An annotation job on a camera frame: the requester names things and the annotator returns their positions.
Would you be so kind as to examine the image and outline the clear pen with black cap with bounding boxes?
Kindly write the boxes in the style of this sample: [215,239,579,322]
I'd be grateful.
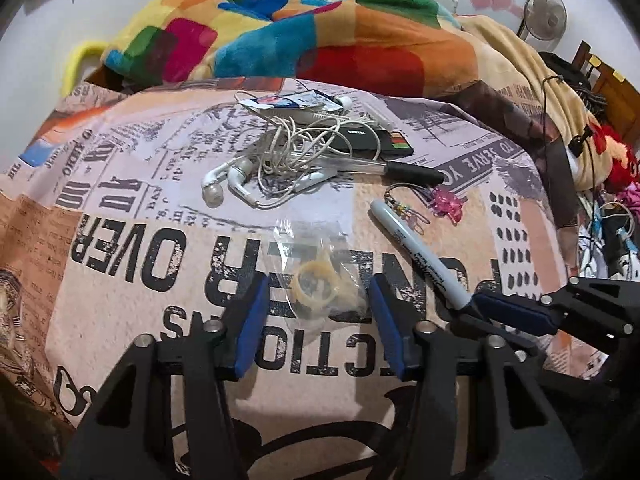
[320,154,446,186]

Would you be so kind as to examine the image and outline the black box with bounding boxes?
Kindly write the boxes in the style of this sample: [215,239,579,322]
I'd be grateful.
[334,125,415,157]

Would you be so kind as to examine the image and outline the grey permanent marker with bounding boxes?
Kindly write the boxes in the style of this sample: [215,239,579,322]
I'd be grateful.
[369,199,474,312]

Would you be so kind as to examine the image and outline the clear plastic bag with ring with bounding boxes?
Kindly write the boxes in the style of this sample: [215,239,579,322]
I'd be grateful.
[272,217,377,332]

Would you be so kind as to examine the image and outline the newspaper print bed sheet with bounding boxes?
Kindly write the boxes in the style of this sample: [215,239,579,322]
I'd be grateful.
[0,77,587,461]

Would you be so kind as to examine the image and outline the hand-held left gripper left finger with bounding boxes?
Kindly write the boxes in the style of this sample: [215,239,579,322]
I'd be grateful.
[60,275,273,480]

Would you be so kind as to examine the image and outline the black cable with clip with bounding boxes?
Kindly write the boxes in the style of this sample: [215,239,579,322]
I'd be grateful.
[540,75,602,192]

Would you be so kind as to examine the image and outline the red plush toy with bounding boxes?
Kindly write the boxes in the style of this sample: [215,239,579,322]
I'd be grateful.
[595,125,640,192]

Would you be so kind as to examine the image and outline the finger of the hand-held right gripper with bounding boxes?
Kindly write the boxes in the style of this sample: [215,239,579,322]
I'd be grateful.
[472,276,640,339]
[450,316,613,392]

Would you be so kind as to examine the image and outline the white electric fan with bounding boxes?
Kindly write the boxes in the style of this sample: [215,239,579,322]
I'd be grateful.
[517,0,569,42]

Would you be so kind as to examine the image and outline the pile of tangled cables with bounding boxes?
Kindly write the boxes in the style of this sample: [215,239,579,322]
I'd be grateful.
[575,191,640,282]

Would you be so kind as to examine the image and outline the white and blue foil wrapper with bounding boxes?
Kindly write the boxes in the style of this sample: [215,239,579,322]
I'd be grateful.
[237,89,347,114]

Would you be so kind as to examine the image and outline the wooden chair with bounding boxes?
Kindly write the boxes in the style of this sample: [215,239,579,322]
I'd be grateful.
[572,40,640,127]

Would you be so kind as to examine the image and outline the pink charm keychain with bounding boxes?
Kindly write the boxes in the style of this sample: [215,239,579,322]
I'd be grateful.
[384,183,469,229]

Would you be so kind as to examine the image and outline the beige blanket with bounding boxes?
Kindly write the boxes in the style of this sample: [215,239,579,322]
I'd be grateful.
[456,14,617,192]

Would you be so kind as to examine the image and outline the multicoloured fleece blanket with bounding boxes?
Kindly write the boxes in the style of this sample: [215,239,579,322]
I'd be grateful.
[102,0,488,99]

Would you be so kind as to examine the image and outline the dark cloth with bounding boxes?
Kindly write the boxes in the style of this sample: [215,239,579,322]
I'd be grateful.
[539,51,592,87]

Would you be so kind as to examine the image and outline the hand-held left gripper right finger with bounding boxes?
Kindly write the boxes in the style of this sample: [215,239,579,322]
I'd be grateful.
[367,274,583,480]

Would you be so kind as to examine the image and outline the white earphones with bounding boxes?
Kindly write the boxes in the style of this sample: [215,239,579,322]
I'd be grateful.
[201,91,386,209]

